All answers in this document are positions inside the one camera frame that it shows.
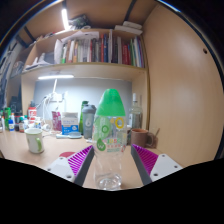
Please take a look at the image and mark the white and blue carton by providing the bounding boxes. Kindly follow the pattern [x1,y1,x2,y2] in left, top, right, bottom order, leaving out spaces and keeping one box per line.
[60,111,80,135]

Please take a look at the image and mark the dark green glass bottle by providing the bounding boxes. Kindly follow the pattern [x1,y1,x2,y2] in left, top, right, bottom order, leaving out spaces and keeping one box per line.
[78,100,90,135]

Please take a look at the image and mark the small dark brown bottle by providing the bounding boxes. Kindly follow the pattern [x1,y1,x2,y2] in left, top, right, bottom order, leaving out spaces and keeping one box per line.
[18,116,26,133]

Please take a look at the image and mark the white cables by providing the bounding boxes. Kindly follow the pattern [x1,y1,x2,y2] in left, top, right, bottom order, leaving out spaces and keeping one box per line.
[36,78,65,122]

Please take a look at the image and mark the long white light bar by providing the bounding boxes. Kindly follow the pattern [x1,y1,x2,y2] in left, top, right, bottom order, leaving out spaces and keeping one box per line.
[37,74,75,80]

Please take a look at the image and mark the small blue-capped bottle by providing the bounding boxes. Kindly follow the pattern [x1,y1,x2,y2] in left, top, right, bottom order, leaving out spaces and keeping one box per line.
[8,119,16,132]

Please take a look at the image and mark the wooden shelf unit with books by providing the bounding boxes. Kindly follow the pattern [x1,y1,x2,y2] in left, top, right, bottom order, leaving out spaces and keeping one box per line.
[19,14,149,81]

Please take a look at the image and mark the short white light bar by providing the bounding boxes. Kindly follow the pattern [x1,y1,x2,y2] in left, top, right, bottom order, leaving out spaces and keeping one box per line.
[60,8,70,31]

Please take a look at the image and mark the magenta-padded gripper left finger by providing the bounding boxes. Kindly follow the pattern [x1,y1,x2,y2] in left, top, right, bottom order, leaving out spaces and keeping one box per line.
[45,144,96,187]

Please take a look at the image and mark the clear bottle with green cap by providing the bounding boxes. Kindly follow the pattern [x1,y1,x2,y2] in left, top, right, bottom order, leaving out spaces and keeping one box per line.
[92,88,128,191]

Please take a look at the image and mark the small green bottle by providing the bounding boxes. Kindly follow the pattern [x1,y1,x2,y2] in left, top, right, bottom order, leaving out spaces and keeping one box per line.
[3,107,12,131]

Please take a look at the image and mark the pale blue hairbrush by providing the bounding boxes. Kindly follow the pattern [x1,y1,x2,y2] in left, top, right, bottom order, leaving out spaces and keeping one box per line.
[55,131,83,140]

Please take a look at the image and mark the white mug with green handle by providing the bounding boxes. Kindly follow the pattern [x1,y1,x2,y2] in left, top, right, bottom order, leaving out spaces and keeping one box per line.
[24,127,45,155]

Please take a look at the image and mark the red and white canister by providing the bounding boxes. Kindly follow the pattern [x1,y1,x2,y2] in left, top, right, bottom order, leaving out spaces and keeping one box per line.
[27,101,38,125]

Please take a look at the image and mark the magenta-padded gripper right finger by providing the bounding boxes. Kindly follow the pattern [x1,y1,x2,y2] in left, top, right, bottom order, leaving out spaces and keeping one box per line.
[130,143,184,186]

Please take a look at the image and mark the magenta snack pouch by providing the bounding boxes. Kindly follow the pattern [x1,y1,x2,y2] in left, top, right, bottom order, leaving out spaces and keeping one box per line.
[51,110,63,132]

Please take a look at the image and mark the flat round red coaster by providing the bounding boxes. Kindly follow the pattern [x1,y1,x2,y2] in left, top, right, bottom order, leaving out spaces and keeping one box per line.
[59,151,77,159]

